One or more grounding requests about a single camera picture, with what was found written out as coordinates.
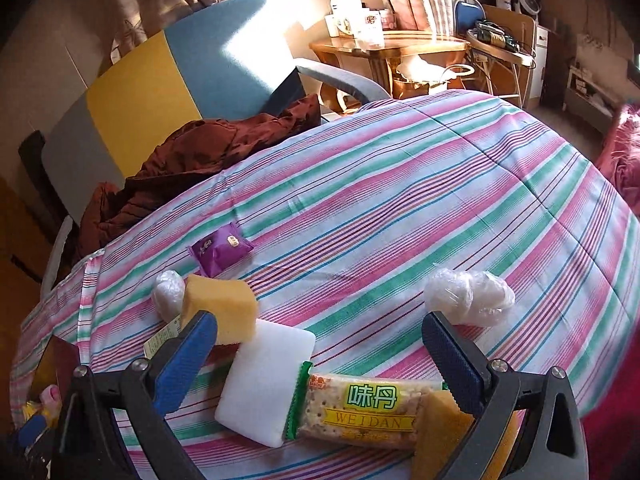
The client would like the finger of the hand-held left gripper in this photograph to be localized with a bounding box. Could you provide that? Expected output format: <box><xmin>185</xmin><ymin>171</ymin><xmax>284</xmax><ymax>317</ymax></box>
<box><xmin>17</xmin><ymin>411</ymin><xmax>50</xmax><ymax>445</ymax></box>

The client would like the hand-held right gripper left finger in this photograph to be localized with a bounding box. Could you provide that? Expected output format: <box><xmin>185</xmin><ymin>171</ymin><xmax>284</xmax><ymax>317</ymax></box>
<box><xmin>52</xmin><ymin>310</ymin><xmax>219</xmax><ymax>480</ymax></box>

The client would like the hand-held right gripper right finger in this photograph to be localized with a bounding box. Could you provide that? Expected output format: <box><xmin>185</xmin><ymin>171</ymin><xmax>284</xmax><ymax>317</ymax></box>
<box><xmin>421</xmin><ymin>311</ymin><xmax>591</xmax><ymax>480</ymax></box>

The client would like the green carton box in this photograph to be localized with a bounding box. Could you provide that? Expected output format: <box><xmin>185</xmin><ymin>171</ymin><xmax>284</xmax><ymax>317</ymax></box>
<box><xmin>144</xmin><ymin>312</ymin><xmax>182</xmax><ymax>358</ymax></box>

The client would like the yellow sponge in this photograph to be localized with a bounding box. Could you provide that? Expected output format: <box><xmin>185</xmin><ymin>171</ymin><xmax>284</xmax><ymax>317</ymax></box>
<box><xmin>181</xmin><ymin>275</ymin><xmax>260</xmax><ymax>345</ymax></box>
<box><xmin>410</xmin><ymin>390</ymin><xmax>521</xmax><ymax>480</ymax></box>

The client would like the red box with gold lining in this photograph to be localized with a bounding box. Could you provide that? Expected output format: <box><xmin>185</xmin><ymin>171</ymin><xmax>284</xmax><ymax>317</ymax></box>
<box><xmin>30</xmin><ymin>335</ymin><xmax>81</xmax><ymax>423</ymax></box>

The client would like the white sponge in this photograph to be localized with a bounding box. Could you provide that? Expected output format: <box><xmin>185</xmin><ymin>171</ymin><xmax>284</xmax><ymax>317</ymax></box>
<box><xmin>215</xmin><ymin>320</ymin><xmax>317</xmax><ymax>448</ymax></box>

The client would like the cracker packet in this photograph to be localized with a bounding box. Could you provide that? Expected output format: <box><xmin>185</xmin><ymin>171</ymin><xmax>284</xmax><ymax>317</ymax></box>
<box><xmin>282</xmin><ymin>360</ymin><xmax>451</xmax><ymax>452</ymax></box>

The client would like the purple snack packet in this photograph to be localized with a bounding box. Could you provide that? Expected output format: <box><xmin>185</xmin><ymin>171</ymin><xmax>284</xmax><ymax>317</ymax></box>
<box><xmin>188</xmin><ymin>224</ymin><xmax>254</xmax><ymax>278</ymax></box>

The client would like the wooden wardrobe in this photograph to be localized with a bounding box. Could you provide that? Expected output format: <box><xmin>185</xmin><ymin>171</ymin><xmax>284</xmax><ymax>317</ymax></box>
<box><xmin>0</xmin><ymin>175</ymin><xmax>51</xmax><ymax>336</ymax></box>

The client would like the red cloth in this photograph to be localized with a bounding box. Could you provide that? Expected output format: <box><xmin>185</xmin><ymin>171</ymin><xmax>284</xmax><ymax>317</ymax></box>
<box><xmin>582</xmin><ymin>400</ymin><xmax>640</xmax><ymax>480</ymax></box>

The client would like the brown quilted jacket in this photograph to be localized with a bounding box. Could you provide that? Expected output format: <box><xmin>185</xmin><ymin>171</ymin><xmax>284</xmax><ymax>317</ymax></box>
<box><xmin>75</xmin><ymin>94</ymin><xmax>323</xmax><ymax>263</ymax></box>

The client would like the black chair back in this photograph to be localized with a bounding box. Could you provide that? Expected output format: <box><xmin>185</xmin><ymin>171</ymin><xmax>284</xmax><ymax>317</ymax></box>
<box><xmin>19</xmin><ymin>130</ymin><xmax>66</xmax><ymax>241</ymax></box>

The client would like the pink fluffy blanket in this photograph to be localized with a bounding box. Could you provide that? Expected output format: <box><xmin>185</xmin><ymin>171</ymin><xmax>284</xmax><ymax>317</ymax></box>
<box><xmin>595</xmin><ymin>102</ymin><xmax>640</xmax><ymax>201</ymax></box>

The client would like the grey yellow blue armchair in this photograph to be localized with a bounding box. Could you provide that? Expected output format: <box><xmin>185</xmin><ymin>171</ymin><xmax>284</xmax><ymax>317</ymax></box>
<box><xmin>40</xmin><ymin>0</ymin><xmax>391</xmax><ymax>226</ymax></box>

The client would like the white cabinet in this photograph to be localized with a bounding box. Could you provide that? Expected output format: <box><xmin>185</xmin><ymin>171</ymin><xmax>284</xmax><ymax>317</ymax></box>
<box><xmin>527</xmin><ymin>25</ymin><xmax>552</xmax><ymax>102</ymax></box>

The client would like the wooden side table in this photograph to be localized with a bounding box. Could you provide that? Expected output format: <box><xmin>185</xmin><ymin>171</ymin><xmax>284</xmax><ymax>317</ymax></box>
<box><xmin>309</xmin><ymin>30</ymin><xmax>473</xmax><ymax>102</ymax></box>

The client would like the white printed mug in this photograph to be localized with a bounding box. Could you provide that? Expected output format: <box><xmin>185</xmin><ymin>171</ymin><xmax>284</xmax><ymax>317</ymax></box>
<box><xmin>357</xmin><ymin>9</ymin><xmax>386</xmax><ymax>49</ymax></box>

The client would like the blue folding chair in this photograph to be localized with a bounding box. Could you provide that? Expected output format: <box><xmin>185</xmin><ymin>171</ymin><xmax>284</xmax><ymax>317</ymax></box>
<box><xmin>452</xmin><ymin>0</ymin><xmax>488</xmax><ymax>36</ymax></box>

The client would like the white container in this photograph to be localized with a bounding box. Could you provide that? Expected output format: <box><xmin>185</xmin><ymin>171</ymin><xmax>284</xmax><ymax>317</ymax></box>
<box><xmin>332</xmin><ymin>0</ymin><xmax>364</xmax><ymax>36</ymax></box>

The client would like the wire basket with bag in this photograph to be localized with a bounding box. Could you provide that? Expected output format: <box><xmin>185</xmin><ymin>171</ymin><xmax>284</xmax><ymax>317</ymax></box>
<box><xmin>394</xmin><ymin>55</ymin><xmax>476</xmax><ymax>97</ymax></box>

